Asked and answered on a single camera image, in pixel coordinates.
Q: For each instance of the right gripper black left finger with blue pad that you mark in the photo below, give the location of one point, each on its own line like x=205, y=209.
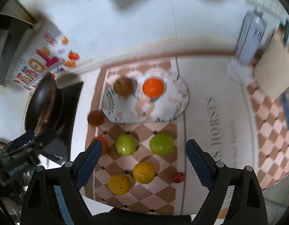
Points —
x=54, y=194

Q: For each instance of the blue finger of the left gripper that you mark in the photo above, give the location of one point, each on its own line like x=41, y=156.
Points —
x=23, y=139

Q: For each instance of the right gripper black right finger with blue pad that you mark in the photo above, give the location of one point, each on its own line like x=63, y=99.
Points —
x=247, y=204

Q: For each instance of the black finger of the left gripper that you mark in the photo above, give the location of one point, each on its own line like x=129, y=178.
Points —
x=43, y=139

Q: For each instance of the dark red-orange tangerine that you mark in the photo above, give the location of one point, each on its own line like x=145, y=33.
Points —
x=95, y=118

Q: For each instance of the red cherry tomato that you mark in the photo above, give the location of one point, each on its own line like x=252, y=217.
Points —
x=178, y=177

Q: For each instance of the yellow citrus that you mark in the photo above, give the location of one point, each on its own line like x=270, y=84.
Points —
x=144, y=172
x=119, y=184

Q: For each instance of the orange tangerine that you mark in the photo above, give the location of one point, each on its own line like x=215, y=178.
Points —
x=104, y=144

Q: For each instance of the green apple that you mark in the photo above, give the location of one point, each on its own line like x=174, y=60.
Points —
x=161, y=144
x=125, y=145

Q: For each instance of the brown-red apple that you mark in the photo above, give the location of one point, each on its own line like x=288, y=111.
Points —
x=123, y=87

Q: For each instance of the bright orange front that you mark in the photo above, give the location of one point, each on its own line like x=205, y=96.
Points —
x=153, y=87

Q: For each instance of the black gas stove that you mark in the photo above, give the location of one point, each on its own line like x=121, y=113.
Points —
x=66, y=102

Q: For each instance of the black frying pan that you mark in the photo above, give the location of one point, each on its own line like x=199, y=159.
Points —
x=40, y=114

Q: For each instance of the oval floral ceramic plate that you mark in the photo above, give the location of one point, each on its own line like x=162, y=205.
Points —
x=139, y=108

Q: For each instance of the checkered horses table mat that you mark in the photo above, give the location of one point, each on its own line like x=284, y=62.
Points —
x=235, y=124

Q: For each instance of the black range hood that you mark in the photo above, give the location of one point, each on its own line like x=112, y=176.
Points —
x=17, y=28

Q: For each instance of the white tissue paper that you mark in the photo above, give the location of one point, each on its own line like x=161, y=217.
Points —
x=241, y=73

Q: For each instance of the cream utensil holder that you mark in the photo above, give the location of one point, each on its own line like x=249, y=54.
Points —
x=272, y=70

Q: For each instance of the silver spray can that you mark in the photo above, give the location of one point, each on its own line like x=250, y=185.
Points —
x=252, y=32

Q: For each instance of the colourful wall sticker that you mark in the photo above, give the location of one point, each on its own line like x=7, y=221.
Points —
x=48, y=52

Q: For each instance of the dark handled knife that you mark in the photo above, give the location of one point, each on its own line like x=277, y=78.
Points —
x=286, y=32

